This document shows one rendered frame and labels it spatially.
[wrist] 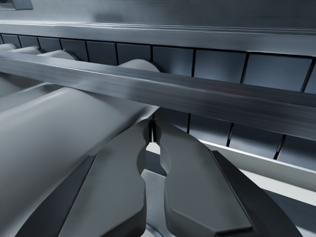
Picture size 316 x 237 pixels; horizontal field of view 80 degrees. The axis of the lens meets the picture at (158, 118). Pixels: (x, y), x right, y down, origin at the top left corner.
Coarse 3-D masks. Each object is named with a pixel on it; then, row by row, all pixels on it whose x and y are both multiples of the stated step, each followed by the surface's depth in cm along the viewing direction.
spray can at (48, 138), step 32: (128, 64) 15; (64, 96) 10; (96, 96) 11; (0, 128) 8; (32, 128) 8; (64, 128) 9; (96, 128) 10; (0, 160) 7; (32, 160) 8; (64, 160) 9; (0, 192) 7; (32, 192) 7; (0, 224) 7
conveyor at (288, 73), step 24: (48, 48) 22; (72, 48) 21; (96, 48) 19; (120, 48) 18; (144, 48) 17; (168, 48) 16; (192, 48) 15; (168, 72) 17; (192, 72) 16; (216, 72) 15; (240, 72) 14; (264, 72) 13; (288, 72) 13; (312, 72) 12; (168, 120) 19; (192, 120) 18; (216, 120) 17; (240, 144) 17; (264, 144) 16; (288, 144) 15; (312, 144) 14; (312, 168) 15
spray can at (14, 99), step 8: (32, 88) 14; (40, 88) 14; (48, 88) 14; (56, 88) 15; (8, 96) 13; (16, 96) 13; (24, 96) 13; (32, 96) 13; (0, 104) 12; (8, 104) 12; (16, 104) 12
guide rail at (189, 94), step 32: (0, 64) 13; (32, 64) 11; (64, 64) 11; (96, 64) 11; (128, 96) 9; (160, 96) 8; (192, 96) 8; (224, 96) 7; (256, 96) 7; (288, 96) 7; (288, 128) 6
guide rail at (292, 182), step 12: (156, 144) 17; (228, 156) 15; (240, 156) 15; (252, 156) 15; (240, 168) 14; (252, 168) 14; (264, 168) 14; (276, 168) 14; (288, 168) 14; (252, 180) 14; (264, 180) 13; (276, 180) 13; (288, 180) 13; (300, 180) 13; (312, 180) 13; (276, 192) 13; (288, 192) 13; (300, 192) 12; (312, 192) 12; (312, 204) 12
